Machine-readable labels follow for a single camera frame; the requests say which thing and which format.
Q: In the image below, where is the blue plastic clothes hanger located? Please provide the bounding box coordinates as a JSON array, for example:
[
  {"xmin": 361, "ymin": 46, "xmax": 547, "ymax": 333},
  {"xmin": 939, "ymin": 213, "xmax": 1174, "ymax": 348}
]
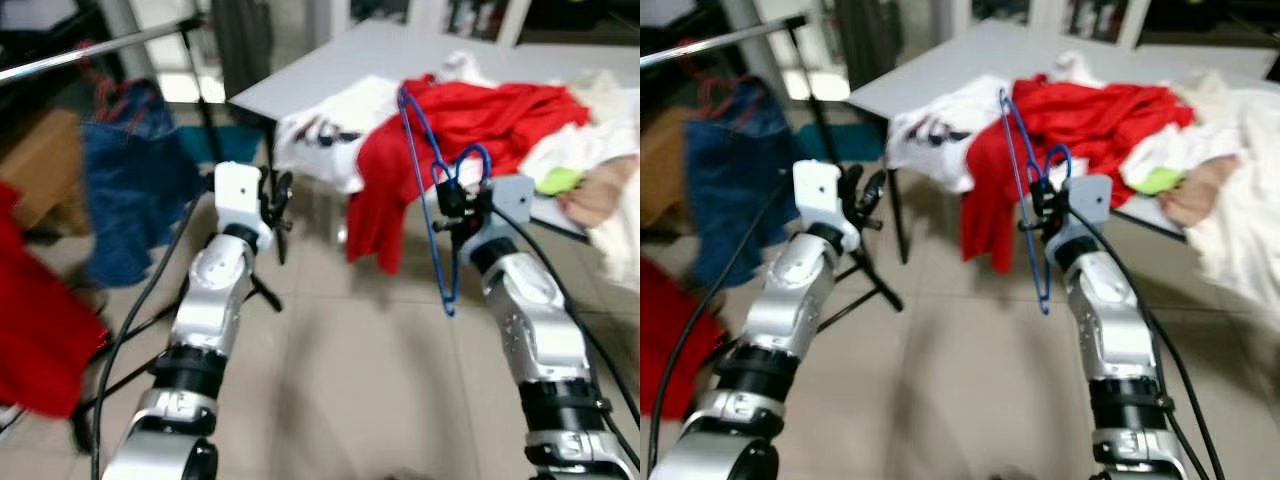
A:
[
  {"xmin": 397, "ymin": 85, "xmax": 493, "ymax": 319},
  {"xmin": 998, "ymin": 88, "xmax": 1073, "ymax": 316}
]

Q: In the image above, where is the red striped polo shirt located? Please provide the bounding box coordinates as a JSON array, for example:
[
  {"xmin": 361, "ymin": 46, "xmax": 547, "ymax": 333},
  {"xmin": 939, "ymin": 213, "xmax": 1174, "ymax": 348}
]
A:
[
  {"xmin": 1010, "ymin": 75, "xmax": 1196, "ymax": 186},
  {"xmin": 400, "ymin": 78, "xmax": 591, "ymax": 186}
]

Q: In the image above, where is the teal floor mat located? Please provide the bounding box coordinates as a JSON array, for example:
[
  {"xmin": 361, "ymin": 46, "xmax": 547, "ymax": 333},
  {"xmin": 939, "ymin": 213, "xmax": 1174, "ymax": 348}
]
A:
[
  {"xmin": 200, "ymin": 125, "xmax": 271, "ymax": 166},
  {"xmin": 800, "ymin": 122, "xmax": 886, "ymax": 161}
]

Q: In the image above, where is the lime green cloth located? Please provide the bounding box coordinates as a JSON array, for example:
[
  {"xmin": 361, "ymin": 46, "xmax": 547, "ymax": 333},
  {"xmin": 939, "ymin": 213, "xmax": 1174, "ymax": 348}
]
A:
[
  {"xmin": 535, "ymin": 168, "xmax": 586, "ymax": 198},
  {"xmin": 1135, "ymin": 168, "xmax": 1186, "ymax": 198}
]

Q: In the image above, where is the black clothes rack stand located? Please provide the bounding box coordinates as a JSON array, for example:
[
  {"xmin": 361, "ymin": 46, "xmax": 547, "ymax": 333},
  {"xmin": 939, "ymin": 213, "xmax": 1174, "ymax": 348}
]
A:
[
  {"xmin": 785, "ymin": 18, "xmax": 903, "ymax": 336},
  {"xmin": 75, "ymin": 20, "xmax": 286, "ymax": 451}
]

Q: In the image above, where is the blue denim garment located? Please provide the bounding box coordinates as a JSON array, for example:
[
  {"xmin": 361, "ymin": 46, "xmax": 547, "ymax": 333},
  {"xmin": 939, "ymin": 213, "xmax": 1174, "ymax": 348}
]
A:
[
  {"xmin": 690, "ymin": 80, "xmax": 801, "ymax": 291},
  {"xmin": 80, "ymin": 80, "xmax": 206, "ymax": 291}
]

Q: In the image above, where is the white polo shirt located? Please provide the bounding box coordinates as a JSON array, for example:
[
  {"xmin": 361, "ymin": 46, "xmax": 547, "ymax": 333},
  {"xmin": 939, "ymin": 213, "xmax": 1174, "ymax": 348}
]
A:
[
  {"xmin": 435, "ymin": 50, "xmax": 501, "ymax": 91},
  {"xmin": 1045, "ymin": 50, "xmax": 1106, "ymax": 86}
]

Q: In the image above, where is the dark grey curtain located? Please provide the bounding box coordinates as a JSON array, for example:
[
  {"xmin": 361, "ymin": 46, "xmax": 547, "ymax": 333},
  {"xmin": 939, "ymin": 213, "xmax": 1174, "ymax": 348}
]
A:
[
  {"xmin": 835, "ymin": 0, "xmax": 906, "ymax": 91},
  {"xmin": 210, "ymin": 0, "xmax": 276, "ymax": 101}
]

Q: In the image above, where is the cream garment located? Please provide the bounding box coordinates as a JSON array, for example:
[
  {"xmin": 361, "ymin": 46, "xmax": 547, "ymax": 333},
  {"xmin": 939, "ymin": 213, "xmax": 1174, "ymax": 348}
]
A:
[
  {"xmin": 1175, "ymin": 70, "xmax": 1241, "ymax": 126},
  {"xmin": 570, "ymin": 68, "xmax": 631, "ymax": 126}
]

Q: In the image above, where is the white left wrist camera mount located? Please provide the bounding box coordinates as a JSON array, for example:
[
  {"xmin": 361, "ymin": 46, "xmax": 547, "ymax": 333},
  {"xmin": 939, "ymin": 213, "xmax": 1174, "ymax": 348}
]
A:
[
  {"xmin": 213, "ymin": 162, "xmax": 273, "ymax": 251},
  {"xmin": 793, "ymin": 160, "xmax": 859, "ymax": 251}
]

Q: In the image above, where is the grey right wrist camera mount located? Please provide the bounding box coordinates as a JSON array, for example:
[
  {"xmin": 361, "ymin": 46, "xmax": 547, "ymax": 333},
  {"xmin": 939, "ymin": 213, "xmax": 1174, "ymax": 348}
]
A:
[
  {"xmin": 1055, "ymin": 175, "xmax": 1113, "ymax": 251},
  {"xmin": 465, "ymin": 175, "xmax": 536, "ymax": 251}
]

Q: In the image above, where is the chrome clothes rail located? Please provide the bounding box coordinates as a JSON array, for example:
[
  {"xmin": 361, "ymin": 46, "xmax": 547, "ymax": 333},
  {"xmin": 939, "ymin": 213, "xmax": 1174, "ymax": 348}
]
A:
[
  {"xmin": 640, "ymin": 15, "xmax": 806, "ymax": 69},
  {"xmin": 0, "ymin": 15, "xmax": 206, "ymax": 83}
]

